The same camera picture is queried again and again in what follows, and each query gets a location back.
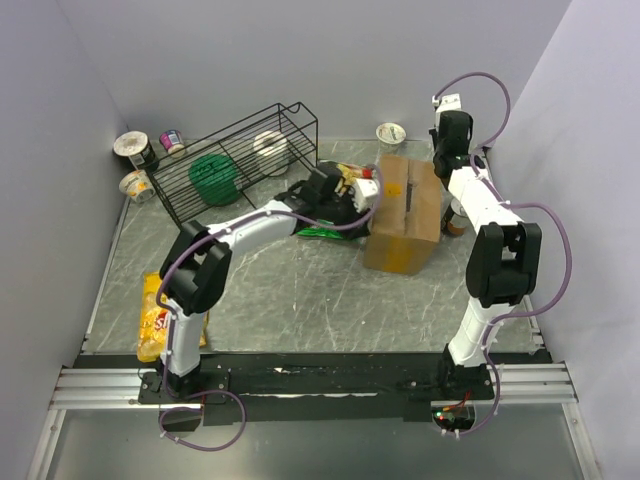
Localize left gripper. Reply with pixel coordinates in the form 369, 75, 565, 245
320, 186, 374, 242

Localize green Chuba cassava chips bag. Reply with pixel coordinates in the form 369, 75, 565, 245
295, 160, 371, 242

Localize brown cardboard express box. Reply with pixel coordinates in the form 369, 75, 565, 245
363, 154, 441, 275

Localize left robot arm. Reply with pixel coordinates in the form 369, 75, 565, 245
156, 163, 379, 402

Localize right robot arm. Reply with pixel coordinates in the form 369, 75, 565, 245
431, 109, 542, 399

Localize white tape roll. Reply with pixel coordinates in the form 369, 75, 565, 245
253, 131, 290, 177

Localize white yogurt cup back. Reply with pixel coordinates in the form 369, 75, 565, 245
375, 122, 406, 150

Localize green round lid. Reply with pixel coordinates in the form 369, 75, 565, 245
188, 154, 240, 207

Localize brown tin can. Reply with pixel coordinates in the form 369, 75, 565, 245
441, 198, 467, 237

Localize purple yogurt cup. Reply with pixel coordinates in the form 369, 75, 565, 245
159, 129, 186, 158

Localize orange white yogurt cup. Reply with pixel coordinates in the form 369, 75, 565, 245
119, 170, 155, 203

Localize black yogurt cup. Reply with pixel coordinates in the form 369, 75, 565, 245
113, 131, 159, 172

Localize yellow Lays chips bag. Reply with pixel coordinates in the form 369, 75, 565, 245
137, 269, 209, 364

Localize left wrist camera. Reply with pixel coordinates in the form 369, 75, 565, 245
352, 174, 379, 213

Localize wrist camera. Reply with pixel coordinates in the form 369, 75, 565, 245
432, 93, 462, 130
352, 174, 379, 213

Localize black wire rack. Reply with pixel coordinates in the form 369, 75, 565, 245
150, 102, 318, 225

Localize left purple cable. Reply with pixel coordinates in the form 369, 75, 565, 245
155, 164, 386, 361

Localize purple cable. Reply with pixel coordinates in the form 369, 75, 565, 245
432, 72, 574, 437
155, 164, 386, 361

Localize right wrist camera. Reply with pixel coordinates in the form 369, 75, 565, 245
432, 93, 462, 130

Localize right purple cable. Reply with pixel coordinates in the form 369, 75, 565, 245
432, 72, 574, 437

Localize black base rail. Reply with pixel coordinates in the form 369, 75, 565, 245
137, 351, 496, 426

